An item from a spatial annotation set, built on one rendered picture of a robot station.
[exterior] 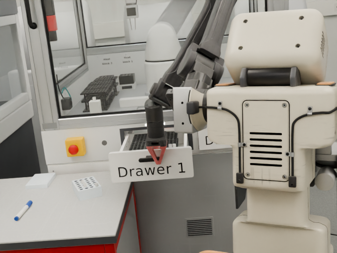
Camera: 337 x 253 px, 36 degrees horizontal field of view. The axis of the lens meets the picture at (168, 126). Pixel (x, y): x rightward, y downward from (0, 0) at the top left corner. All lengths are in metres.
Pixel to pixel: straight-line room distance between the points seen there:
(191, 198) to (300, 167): 1.11
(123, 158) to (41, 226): 0.35
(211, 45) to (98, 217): 0.69
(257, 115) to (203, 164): 1.04
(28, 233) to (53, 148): 0.57
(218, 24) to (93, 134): 0.87
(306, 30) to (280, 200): 0.38
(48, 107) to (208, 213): 0.80
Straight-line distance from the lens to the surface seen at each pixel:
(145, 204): 2.19
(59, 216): 1.78
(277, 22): 1.16
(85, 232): 1.63
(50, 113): 2.13
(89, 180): 1.94
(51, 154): 2.18
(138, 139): 2.02
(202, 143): 2.07
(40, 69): 2.10
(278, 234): 1.25
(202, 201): 2.18
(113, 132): 2.10
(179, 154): 1.77
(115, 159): 1.79
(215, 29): 1.43
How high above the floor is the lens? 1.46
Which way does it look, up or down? 15 degrees down
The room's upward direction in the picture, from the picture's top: 5 degrees counter-clockwise
